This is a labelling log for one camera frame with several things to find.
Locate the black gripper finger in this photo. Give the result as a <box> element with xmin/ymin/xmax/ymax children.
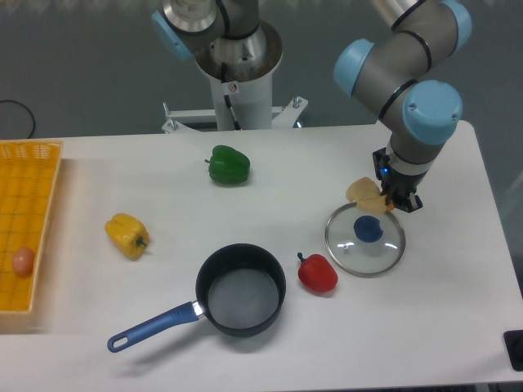
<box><xmin>392</xmin><ymin>194</ymin><xmax>422</xmax><ymax>212</ymax></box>

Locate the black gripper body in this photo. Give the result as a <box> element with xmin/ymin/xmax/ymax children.
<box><xmin>372</xmin><ymin>149</ymin><xmax>418</xmax><ymax>204</ymax></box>

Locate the beige bread loaf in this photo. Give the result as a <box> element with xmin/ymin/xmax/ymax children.
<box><xmin>346</xmin><ymin>177</ymin><xmax>387</xmax><ymax>215</ymax></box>

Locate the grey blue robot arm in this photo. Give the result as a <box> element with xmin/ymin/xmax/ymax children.
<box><xmin>151</xmin><ymin>1</ymin><xmax>472</xmax><ymax>212</ymax></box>

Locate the glass lid blue knob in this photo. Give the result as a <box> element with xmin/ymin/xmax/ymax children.
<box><xmin>324</xmin><ymin>203</ymin><xmax>406</xmax><ymax>278</ymax></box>

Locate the red bell pepper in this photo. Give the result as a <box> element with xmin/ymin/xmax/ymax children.
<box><xmin>297</xmin><ymin>252</ymin><xmax>338</xmax><ymax>293</ymax></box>

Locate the black corner device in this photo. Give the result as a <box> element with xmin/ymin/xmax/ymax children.
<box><xmin>503</xmin><ymin>330</ymin><xmax>523</xmax><ymax>372</ymax></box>

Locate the green bell pepper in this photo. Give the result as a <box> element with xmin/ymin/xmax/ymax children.
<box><xmin>206</xmin><ymin>145</ymin><xmax>251</xmax><ymax>185</ymax></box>

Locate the yellow bell pepper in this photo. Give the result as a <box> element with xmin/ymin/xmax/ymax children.
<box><xmin>105</xmin><ymin>213</ymin><xmax>150</xmax><ymax>261</ymax></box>

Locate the yellow plastic basket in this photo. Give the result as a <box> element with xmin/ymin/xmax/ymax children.
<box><xmin>1</xmin><ymin>140</ymin><xmax>63</xmax><ymax>314</ymax></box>

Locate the brown egg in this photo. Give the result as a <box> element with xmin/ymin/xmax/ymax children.
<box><xmin>11</xmin><ymin>247</ymin><xmax>35</xmax><ymax>277</ymax></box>

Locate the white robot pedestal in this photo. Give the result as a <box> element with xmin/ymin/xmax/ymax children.
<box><xmin>161</xmin><ymin>74</ymin><xmax>309</xmax><ymax>134</ymax></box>

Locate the dark pot blue handle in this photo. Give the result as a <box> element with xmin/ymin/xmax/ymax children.
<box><xmin>107</xmin><ymin>243</ymin><xmax>287</xmax><ymax>353</ymax></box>

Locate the black cable loop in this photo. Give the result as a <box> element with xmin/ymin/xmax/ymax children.
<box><xmin>0</xmin><ymin>100</ymin><xmax>36</xmax><ymax>139</ymax></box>

